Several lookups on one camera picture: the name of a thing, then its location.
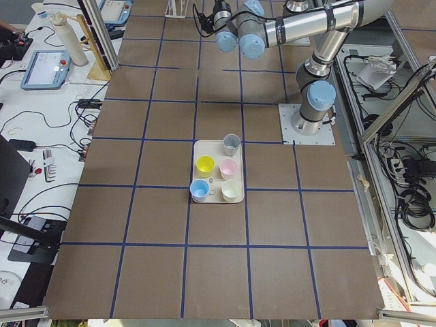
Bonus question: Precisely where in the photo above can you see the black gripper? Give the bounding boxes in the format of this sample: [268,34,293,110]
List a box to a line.
[213,0,230,14]

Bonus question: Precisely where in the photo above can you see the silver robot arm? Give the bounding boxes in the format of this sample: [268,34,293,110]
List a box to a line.
[202,1,393,136]
[283,0,309,15]

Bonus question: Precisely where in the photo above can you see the grey plastic cup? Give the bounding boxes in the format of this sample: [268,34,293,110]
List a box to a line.
[223,134,240,156]

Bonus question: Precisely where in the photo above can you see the yellow plastic cup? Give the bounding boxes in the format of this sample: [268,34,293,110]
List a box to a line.
[196,155,215,178]

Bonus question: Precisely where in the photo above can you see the pink plastic cup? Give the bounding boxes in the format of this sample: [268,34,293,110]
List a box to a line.
[219,158,238,180]

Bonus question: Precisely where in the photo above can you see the cream plastic cup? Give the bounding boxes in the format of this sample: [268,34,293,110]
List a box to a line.
[221,179,242,202]

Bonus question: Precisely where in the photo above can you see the light blue plastic cup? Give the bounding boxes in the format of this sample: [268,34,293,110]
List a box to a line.
[189,179,210,202]

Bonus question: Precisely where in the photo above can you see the blue teach pendant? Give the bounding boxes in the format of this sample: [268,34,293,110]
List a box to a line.
[20,50,71,91]
[98,0,133,27]

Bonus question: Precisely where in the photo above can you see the wooden stand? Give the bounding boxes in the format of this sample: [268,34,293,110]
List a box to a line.
[76,14,110,81]

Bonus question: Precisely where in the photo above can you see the cream cylindrical bottle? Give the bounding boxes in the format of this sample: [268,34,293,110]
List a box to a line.
[51,12,89,67]

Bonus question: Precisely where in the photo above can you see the cream plastic tray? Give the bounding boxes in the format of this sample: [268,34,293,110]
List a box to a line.
[192,140,245,204]

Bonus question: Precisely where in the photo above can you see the hex key set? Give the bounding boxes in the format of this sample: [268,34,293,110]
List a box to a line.
[42,149,57,183]

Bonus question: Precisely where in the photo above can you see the black power adapter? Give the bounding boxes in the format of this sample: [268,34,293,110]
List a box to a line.
[8,139,37,152]

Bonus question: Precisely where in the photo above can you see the black monitor stand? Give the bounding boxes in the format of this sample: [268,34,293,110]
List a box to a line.
[0,135,67,266]

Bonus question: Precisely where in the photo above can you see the white wire rack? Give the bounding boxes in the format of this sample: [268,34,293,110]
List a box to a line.
[165,0,189,18]

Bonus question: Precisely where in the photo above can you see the aluminium frame post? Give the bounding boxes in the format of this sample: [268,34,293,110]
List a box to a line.
[78,0,119,72]

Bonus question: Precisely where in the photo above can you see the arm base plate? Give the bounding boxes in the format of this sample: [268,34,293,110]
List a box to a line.
[279,104,335,146]

